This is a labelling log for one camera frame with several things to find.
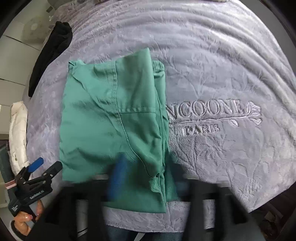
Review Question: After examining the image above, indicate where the white puffer jacket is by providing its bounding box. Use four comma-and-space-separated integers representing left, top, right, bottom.
9, 101, 29, 175

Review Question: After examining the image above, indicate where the white wardrobe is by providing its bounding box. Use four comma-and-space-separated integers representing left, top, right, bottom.
1, 15, 52, 135

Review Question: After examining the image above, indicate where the green work jacket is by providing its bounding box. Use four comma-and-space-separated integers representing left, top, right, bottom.
59, 48, 177, 213

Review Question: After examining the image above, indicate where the white round fan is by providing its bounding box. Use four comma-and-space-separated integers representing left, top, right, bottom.
22, 16, 49, 41

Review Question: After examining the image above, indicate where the person's left hand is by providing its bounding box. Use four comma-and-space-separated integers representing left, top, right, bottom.
14, 199, 44, 236

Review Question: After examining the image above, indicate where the lavender embossed bedspread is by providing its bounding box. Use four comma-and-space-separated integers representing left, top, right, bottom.
26, 0, 296, 233

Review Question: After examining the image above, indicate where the black folded garment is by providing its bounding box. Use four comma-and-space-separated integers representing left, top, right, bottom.
28, 21, 73, 97

